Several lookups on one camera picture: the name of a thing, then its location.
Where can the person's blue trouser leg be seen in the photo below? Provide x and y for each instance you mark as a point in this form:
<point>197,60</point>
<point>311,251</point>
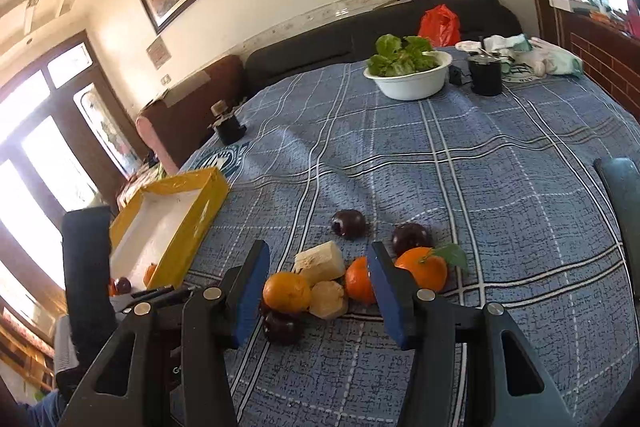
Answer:
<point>47,409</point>

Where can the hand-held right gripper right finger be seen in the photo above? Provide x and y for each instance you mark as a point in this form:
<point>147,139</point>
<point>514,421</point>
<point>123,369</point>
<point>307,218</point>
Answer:
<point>392,307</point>

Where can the blue plaid tablecloth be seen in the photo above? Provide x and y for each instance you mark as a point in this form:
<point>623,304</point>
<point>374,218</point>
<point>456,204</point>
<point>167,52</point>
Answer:
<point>500,167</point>

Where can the orange with green leaf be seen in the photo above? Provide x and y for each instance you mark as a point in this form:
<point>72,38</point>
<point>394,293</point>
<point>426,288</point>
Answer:
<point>422,271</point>

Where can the black device with cork knob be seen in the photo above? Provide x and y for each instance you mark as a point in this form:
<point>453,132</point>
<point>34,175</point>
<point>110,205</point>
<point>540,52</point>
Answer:
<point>230,129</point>

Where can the white and green cloth pile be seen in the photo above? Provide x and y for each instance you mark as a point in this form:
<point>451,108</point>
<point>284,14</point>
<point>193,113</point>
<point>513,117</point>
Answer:
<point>555,59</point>

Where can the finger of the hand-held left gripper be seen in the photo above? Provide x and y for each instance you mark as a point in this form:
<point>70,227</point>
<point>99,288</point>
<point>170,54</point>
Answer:
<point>150,296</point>

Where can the yellow cardboard box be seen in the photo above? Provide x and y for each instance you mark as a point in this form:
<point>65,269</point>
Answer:
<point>155,227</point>

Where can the chair backrest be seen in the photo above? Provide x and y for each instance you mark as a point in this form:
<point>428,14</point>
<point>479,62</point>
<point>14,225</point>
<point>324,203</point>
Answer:
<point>622,217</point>

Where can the small black object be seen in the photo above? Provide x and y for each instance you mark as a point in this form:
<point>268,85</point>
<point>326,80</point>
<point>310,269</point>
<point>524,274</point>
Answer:
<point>456,76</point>

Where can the wall socket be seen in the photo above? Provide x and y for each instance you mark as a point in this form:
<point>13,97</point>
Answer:
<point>165,80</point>

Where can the white bowl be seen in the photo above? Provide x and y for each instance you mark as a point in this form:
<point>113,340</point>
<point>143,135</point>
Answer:
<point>410,87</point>

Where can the dark wooden glass door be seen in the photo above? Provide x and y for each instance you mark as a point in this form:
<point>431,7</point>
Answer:
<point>60,114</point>

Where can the green lettuce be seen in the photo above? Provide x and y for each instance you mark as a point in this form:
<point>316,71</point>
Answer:
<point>400,54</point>

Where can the red plastic bag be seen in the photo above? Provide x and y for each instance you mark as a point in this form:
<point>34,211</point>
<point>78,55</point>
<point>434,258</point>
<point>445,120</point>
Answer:
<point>440,24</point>

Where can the small wall notice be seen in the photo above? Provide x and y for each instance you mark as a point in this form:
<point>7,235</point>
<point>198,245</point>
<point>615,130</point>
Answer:
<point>159,53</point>

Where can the wooden chair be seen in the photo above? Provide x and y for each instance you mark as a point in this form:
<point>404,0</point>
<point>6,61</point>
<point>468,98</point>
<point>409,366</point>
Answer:
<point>25,347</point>

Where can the black sofa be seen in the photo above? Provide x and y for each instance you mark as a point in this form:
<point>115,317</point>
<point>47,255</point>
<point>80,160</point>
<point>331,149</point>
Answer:
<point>310,52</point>

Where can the pale peeled chunk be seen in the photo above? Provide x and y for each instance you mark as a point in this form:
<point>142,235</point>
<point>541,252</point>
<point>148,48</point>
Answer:
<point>320,262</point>
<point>327,299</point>

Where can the woven patterned cloth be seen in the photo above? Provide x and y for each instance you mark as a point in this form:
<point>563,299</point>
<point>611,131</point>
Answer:
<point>129,192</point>

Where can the black device with metal top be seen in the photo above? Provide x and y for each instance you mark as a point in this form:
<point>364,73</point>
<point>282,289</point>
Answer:
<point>485,79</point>

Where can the brown armchair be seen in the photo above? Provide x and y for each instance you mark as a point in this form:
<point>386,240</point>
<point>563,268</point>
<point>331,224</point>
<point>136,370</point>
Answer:
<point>185,122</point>

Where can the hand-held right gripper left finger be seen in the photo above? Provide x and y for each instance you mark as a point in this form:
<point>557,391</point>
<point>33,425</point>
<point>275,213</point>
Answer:
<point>250,302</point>

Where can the dark purple plum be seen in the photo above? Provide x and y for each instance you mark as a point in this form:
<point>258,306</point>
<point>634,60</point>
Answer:
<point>348,223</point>
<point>410,237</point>
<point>283,328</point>
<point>122,285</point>

